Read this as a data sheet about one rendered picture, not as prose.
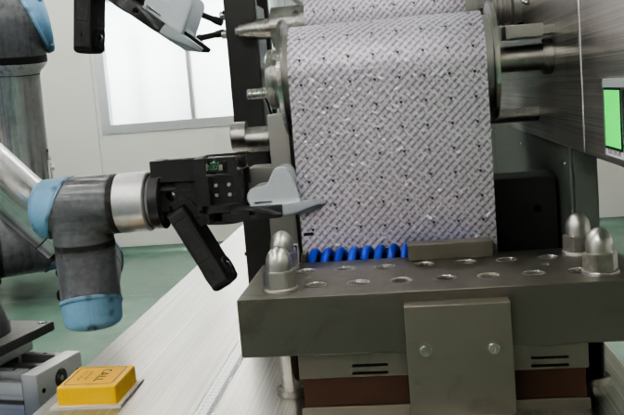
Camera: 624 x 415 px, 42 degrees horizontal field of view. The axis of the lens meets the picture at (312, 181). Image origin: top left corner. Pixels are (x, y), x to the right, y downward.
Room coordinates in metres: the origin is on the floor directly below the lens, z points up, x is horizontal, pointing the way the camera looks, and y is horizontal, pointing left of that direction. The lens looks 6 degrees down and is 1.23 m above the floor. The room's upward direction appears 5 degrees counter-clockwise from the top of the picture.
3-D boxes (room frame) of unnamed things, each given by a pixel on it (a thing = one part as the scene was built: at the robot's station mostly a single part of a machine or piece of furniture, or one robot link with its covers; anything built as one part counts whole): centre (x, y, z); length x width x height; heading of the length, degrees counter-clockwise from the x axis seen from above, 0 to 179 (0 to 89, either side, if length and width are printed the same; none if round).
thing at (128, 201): (1.00, 0.22, 1.11); 0.08 x 0.05 x 0.08; 174
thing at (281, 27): (1.04, 0.02, 1.25); 0.15 x 0.01 x 0.15; 174
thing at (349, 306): (0.84, -0.12, 1.00); 0.40 x 0.16 x 0.06; 84
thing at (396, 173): (0.97, -0.10, 1.12); 0.23 x 0.01 x 0.18; 84
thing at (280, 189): (0.96, 0.03, 1.11); 0.09 x 0.03 x 0.06; 82
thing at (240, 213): (0.96, 0.08, 1.09); 0.09 x 0.05 x 0.02; 82
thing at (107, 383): (0.91, 0.27, 0.91); 0.07 x 0.07 x 0.02; 84
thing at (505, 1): (1.26, -0.30, 1.33); 0.07 x 0.07 x 0.07; 84
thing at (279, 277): (0.82, 0.04, 1.05); 0.04 x 0.04 x 0.04
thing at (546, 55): (1.01, -0.27, 1.25); 0.07 x 0.04 x 0.04; 84
